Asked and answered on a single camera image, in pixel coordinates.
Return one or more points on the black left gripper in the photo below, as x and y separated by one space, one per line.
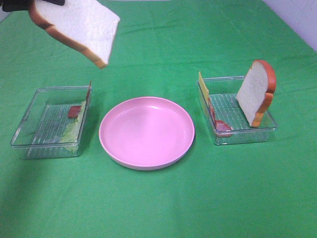
20 5

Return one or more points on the bread slice with brown crust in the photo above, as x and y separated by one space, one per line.
87 26

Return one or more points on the green lettuce leaf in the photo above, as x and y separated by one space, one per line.
71 132

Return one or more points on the bacon strip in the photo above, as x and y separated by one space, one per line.
222 128
74 111

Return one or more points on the yellow cheese slice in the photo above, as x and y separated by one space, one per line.
204 90

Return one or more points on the clear plastic tray left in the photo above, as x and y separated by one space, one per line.
45 120

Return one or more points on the clear plastic tray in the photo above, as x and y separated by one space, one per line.
45 120
222 92

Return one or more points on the pink round plate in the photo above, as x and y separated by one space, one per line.
147 133

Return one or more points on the clear plastic tray right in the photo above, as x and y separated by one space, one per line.
222 92

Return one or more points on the green tablecloth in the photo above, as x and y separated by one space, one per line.
256 190

